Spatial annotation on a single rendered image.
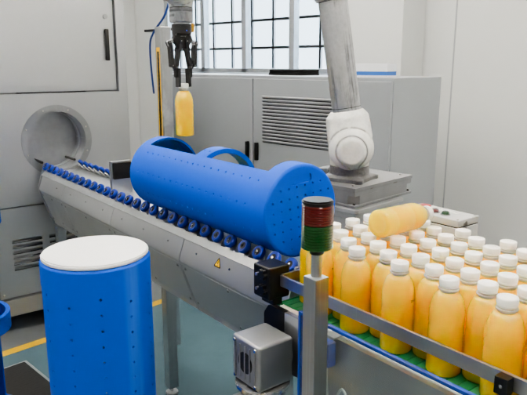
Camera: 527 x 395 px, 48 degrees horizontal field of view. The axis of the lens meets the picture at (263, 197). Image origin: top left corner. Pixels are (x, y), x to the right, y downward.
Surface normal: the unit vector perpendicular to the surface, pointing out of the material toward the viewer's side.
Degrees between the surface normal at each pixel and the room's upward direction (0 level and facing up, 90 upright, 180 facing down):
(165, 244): 70
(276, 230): 90
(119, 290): 90
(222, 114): 90
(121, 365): 90
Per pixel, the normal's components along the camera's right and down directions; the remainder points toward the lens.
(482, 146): -0.71, 0.15
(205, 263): -0.74, -0.20
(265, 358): 0.61, 0.18
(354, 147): -0.11, 0.33
